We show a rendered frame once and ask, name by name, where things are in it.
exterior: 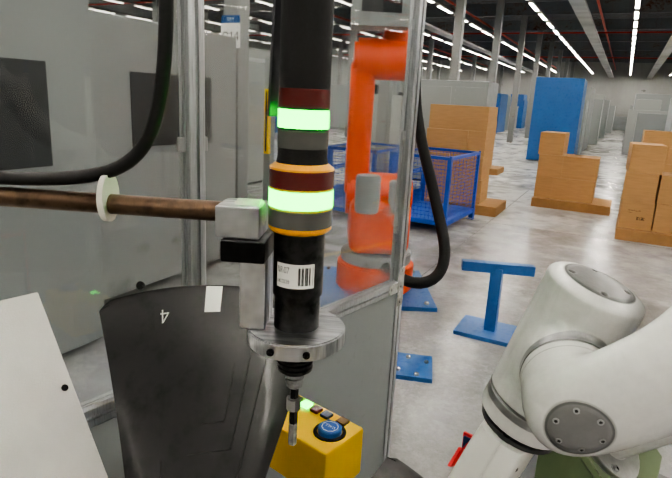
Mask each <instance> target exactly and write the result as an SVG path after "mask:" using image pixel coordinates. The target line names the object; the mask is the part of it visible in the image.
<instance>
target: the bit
mask: <svg viewBox="0 0 672 478"><path fill-rule="evenodd" d="M298 392H299V389H296V390H293V389H290V395H288V396H287V400H286V409H287V411H289V426H288V444H289V445H291V446H294V445H296V444H297V419H298V411H299V410H300V408H301V397H300V396H299V395H298Z"/></svg>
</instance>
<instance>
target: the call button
mask: <svg viewBox="0 0 672 478"><path fill-rule="evenodd" d="M317 427H318V434H319V435H320V436H322V437H324V438H328V439H333V438H337V437H339V436H340V435H341V434H342V425H340V424H339V423H338V422H336V421H333V420H330V419H328V420H326V421H323V422H321V423H320V424H319V425H318V426H317Z"/></svg>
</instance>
